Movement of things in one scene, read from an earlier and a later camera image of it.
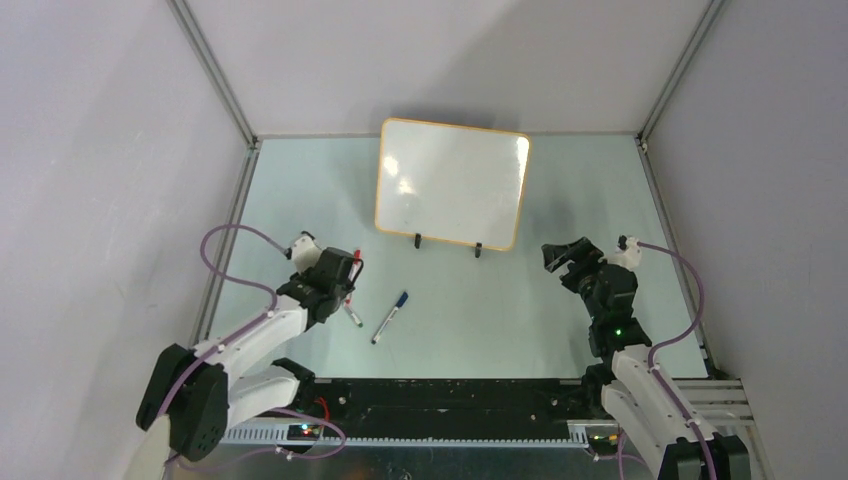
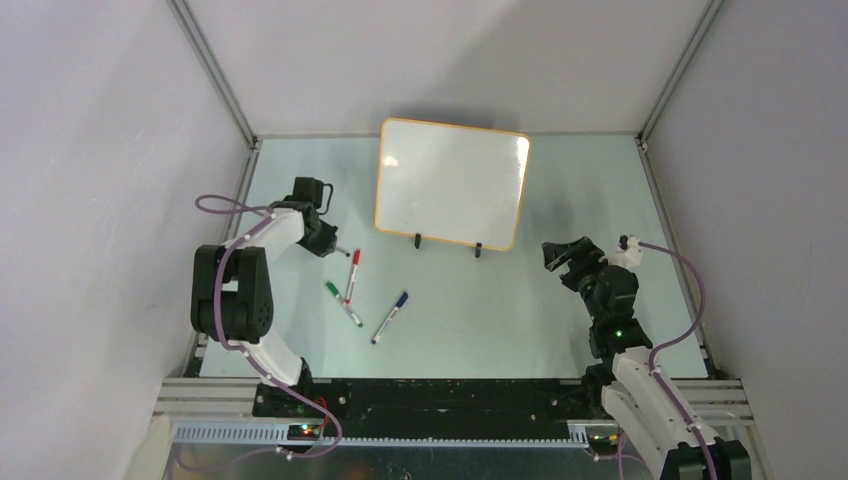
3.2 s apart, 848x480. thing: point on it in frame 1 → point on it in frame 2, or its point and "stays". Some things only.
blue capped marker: x=399 y=303 stays
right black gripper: x=582 y=249 stays
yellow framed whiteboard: x=452 y=183 stays
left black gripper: x=346 y=288 → x=327 y=244
